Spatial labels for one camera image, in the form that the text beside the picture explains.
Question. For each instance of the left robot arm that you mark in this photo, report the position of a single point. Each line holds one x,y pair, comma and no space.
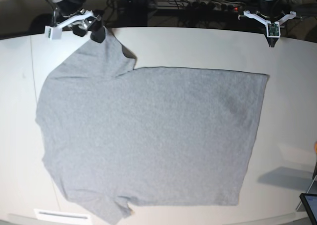
270,11

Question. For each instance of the grey T-shirt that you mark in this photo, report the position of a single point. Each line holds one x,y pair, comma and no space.
115,135

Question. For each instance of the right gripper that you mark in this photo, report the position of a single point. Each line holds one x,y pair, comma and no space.
91,24

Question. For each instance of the white label on table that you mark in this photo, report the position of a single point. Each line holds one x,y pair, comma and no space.
61,214

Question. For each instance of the black tablet screen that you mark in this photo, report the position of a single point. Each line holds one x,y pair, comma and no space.
310,204

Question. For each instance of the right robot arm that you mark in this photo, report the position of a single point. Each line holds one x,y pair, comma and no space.
72,14

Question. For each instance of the white power strip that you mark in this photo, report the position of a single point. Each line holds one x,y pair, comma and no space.
203,4

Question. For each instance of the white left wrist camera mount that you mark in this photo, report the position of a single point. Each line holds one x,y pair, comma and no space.
272,27

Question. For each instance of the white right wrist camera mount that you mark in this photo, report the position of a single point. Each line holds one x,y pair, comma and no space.
55,30

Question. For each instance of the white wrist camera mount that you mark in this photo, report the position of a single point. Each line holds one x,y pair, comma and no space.
55,30
272,27

